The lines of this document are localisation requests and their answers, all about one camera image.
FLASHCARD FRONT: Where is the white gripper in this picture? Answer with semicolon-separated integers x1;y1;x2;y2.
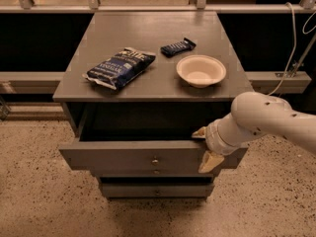
192;117;242;174

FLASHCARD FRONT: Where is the grey top drawer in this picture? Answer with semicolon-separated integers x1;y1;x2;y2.
58;138;249;179

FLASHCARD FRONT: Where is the grey drawer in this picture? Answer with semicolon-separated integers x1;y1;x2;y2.
90;167;221;178
58;138;249;179
100;184;214;198

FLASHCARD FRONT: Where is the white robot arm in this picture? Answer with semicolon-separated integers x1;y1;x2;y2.
192;92;316;173

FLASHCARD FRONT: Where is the grey wooden drawer cabinet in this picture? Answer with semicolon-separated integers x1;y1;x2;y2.
53;12;251;185

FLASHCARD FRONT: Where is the grey bottom drawer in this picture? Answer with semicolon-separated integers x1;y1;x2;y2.
100;184;214;198

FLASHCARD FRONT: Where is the grey middle drawer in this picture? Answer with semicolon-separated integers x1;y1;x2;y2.
90;167;221;178

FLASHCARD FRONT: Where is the white paper bowl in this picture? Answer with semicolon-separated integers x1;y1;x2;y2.
176;55;226;88

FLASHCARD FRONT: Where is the dark blue snack bar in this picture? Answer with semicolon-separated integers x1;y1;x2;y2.
160;38;197;57

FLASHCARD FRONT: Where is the blue chip bag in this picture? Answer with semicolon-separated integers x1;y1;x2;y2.
83;47;156;90

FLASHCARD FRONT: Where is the metal railing frame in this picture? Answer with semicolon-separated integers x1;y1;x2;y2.
0;0;316;94

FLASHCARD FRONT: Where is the white cable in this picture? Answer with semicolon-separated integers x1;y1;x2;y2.
266;1;297;97

